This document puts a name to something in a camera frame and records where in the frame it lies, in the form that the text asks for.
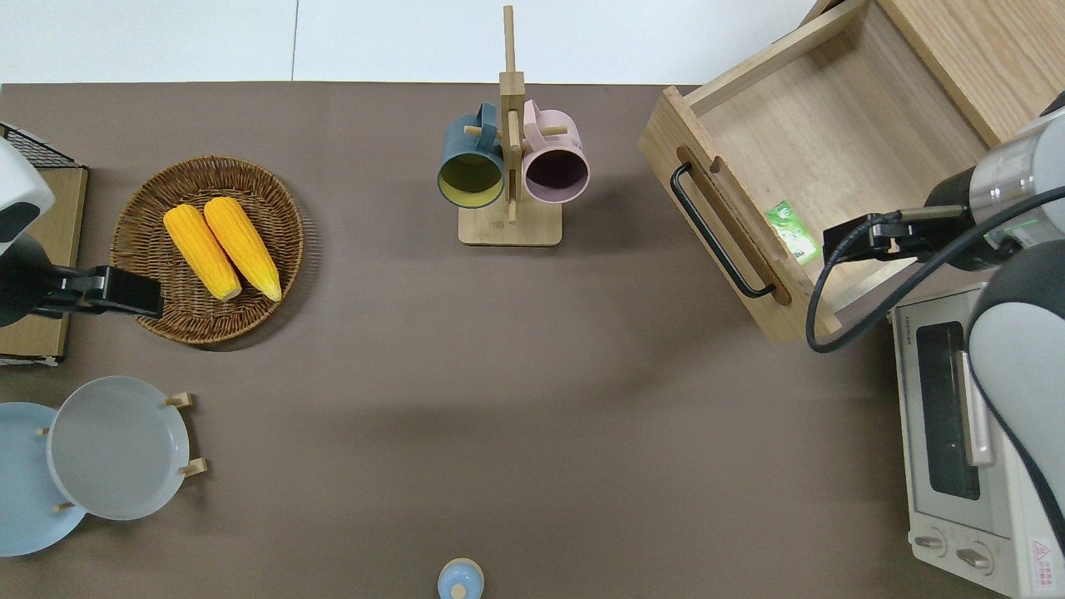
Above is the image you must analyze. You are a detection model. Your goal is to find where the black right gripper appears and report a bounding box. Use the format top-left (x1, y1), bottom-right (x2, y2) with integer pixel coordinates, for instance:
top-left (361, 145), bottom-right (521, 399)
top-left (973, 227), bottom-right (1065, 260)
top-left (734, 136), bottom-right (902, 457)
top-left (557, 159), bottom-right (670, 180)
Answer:
top-left (823, 211), bottom-right (926, 265)

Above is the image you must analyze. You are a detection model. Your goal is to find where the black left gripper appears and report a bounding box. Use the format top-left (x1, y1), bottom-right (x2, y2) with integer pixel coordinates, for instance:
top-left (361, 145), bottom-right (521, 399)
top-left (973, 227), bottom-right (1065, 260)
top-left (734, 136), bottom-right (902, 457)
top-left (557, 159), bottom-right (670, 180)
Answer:
top-left (33, 265), bottom-right (165, 321)

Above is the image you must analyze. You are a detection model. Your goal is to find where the wooden drawer with black handle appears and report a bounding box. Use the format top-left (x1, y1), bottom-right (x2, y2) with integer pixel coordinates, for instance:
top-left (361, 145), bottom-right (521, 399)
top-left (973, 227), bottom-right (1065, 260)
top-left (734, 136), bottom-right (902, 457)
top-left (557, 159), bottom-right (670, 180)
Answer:
top-left (639, 0), bottom-right (1003, 344)

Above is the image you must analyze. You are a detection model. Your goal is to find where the green snack packet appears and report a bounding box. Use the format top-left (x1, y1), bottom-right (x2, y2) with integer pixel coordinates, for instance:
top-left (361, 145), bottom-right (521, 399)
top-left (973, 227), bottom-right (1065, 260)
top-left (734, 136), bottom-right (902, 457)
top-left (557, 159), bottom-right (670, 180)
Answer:
top-left (765, 200), bottom-right (823, 266)

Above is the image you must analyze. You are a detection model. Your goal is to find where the yellow corn cob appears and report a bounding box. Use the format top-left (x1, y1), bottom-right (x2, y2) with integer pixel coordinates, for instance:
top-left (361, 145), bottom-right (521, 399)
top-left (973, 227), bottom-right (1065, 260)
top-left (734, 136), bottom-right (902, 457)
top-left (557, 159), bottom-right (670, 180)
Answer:
top-left (204, 196), bottom-right (283, 302)
top-left (163, 205), bottom-right (243, 302)

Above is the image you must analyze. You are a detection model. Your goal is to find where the flat wooden board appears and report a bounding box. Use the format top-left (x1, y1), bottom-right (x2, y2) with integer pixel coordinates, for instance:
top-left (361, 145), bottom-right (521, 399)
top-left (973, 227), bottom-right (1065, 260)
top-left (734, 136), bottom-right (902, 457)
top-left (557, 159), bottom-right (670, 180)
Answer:
top-left (0, 166), bottom-right (89, 365)

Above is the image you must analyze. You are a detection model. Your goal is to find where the round wicker basket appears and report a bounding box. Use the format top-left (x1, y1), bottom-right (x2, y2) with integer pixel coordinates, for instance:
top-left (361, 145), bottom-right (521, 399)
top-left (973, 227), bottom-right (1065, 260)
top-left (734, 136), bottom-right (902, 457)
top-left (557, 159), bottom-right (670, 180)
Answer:
top-left (110, 156), bottom-right (305, 346)

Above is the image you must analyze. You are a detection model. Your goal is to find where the wooden plate rack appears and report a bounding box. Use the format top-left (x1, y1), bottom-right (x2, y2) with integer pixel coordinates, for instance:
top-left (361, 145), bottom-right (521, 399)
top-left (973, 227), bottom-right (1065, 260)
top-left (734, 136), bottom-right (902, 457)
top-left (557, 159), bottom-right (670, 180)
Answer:
top-left (35, 393), bottom-right (208, 513)

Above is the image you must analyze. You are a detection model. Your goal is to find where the grey plate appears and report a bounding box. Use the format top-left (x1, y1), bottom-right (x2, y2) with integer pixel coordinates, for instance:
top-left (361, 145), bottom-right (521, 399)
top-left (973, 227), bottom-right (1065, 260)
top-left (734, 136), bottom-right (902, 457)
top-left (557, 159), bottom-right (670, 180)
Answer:
top-left (47, 376), bottom-right (191, 522)

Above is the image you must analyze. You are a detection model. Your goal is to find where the wooden cabinet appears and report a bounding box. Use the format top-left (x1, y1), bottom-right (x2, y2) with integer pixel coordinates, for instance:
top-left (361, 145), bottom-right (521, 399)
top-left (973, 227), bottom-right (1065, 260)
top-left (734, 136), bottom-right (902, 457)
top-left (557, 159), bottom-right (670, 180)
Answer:
top-left (803, 0), bottom-right (1065, 149)

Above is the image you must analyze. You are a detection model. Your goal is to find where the light blue plate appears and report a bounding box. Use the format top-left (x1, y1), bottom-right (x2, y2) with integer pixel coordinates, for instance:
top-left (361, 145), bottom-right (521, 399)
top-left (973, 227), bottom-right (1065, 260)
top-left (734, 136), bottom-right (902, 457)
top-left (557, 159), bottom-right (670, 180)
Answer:
top-left (0, 402), bottom-right (87, 557)

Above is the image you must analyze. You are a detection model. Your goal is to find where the white toaster oven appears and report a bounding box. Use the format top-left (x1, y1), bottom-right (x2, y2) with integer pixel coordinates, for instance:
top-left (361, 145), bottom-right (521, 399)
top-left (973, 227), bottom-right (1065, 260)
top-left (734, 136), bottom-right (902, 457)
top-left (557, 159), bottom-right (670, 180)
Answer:
top-left (890, 281), bottom-right (1065, 599)

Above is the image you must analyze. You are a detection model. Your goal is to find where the pink mug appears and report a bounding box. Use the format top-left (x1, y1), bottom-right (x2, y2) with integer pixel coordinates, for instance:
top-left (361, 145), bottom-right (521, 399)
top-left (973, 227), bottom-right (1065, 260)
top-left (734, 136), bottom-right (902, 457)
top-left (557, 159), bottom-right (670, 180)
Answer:
top-left (522, 100), bottom-right (591, 205)

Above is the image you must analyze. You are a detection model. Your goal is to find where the wooden mug tree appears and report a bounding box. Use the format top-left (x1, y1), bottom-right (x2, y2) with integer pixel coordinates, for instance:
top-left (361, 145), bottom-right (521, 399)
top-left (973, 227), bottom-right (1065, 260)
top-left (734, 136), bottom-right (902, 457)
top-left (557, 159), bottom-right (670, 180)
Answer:
top-left (458, 5), bottom-right (563, 247)

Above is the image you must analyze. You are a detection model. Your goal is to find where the dark blue mug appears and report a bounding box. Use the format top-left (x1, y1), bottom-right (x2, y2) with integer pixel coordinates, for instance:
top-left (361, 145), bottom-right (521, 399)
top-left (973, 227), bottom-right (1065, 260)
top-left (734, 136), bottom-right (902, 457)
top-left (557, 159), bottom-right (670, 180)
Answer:
top-left (438, 102), bottom-right (506, 210)

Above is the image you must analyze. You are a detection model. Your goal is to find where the black wire basket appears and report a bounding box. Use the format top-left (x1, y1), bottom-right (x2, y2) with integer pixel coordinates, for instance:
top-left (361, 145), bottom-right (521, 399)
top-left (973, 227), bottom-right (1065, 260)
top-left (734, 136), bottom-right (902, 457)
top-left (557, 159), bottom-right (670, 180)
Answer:
top-left (0, 122), bottom-right (76, 170)

